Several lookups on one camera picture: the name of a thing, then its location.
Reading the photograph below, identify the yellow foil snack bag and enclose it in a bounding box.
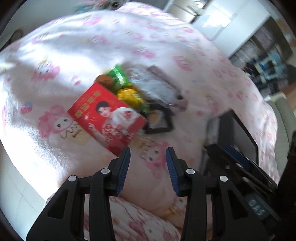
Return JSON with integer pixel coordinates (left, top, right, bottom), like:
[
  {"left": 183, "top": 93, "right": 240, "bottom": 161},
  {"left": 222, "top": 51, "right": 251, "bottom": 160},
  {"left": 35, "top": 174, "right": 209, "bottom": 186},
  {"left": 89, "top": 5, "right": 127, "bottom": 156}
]
[{"left": 116, "top": 87, "right": 149, "bottom": 113}]

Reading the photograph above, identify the red packet with man portrait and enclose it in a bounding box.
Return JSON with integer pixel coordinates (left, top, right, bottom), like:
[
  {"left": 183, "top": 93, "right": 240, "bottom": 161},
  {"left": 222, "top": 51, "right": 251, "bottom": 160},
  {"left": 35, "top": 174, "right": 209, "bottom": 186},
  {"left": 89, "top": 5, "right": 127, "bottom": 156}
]
[{"left": 68, "top": 83, "right": 147, "bottom": 156}]

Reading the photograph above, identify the black framed card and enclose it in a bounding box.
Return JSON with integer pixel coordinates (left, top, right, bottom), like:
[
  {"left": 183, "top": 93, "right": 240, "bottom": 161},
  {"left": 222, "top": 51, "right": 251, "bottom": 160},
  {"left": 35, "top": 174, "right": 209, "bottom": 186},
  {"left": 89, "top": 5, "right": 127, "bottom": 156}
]
[{"left": 143, "top": 103, "right": 174, "bottom": 135}]

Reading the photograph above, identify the grey padded headboard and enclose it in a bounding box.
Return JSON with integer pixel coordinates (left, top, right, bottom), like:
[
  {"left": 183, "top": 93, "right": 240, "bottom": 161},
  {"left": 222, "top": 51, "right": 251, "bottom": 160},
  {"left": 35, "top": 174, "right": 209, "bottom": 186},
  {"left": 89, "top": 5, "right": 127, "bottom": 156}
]
[{"left": 267, "top": 92, "right": 295, "bottom": 178}]

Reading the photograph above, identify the clear zip pouch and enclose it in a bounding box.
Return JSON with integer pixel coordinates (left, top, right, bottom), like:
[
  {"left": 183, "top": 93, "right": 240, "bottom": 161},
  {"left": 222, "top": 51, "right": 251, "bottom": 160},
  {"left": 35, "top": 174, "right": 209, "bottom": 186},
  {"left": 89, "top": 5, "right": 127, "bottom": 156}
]
[{"left": 123, "top": 65, "right": 180, "bottom": 107}]

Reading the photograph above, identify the green foil snack bag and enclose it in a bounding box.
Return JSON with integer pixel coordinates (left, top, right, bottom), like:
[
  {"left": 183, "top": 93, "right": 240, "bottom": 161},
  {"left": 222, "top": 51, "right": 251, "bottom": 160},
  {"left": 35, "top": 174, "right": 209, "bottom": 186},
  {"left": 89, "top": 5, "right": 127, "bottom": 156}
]
[{"left": 107, "top": 65, "right": 131, "bottom": 92}]

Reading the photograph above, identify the white wardrobe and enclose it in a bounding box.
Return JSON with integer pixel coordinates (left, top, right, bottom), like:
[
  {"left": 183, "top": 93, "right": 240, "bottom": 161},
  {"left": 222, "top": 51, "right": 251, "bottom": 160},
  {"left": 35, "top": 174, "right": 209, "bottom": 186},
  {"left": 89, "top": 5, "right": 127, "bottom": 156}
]
[{"left": 162, "top": 0, "right": 271, "bottom": 58}]

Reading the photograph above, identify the pink cartoon print bedsheet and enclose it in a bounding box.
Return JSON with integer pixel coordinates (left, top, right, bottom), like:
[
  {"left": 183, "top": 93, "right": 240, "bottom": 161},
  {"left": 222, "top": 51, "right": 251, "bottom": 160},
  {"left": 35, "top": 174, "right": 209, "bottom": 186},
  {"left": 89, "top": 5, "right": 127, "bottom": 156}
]
[{"left": 1, "top": 3, "right": 280, "bottom": 240}]

